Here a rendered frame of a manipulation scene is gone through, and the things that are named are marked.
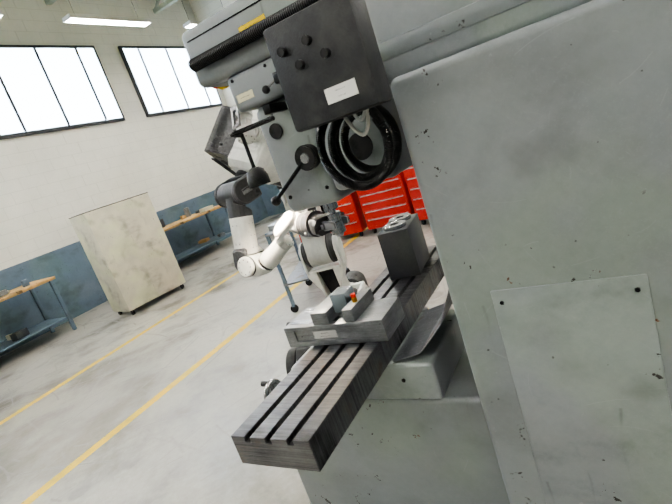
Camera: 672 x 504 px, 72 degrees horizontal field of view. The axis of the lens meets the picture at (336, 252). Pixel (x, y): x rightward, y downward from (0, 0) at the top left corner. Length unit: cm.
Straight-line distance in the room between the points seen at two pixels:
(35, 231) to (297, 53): 848
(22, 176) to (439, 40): 870
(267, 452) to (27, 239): 827
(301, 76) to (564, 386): 89
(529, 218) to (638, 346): 34
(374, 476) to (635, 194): 118
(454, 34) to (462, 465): 116
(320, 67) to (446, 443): 109
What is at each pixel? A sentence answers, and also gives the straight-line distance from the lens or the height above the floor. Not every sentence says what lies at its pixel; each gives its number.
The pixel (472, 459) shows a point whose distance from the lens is 152.
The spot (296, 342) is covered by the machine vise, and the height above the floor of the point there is 92.
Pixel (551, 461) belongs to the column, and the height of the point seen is 58.
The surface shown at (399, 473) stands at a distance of 166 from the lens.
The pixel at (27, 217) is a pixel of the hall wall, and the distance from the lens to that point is 928.
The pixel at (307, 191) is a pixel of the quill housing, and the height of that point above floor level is 136.
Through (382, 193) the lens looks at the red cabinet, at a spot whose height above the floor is 55.
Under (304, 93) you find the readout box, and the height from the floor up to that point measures 158.
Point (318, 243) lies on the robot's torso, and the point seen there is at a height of 106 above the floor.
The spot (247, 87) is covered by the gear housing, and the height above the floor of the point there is 168.
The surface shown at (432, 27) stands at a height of 164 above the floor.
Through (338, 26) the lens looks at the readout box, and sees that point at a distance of 95.
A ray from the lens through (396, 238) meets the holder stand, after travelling 173.
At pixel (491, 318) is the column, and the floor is 98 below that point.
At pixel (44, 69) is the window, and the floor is 421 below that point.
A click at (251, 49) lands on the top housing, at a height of 176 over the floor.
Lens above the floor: 148
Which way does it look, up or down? 13 degrees down
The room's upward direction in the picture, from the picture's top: 19 degrees counter-clockwise
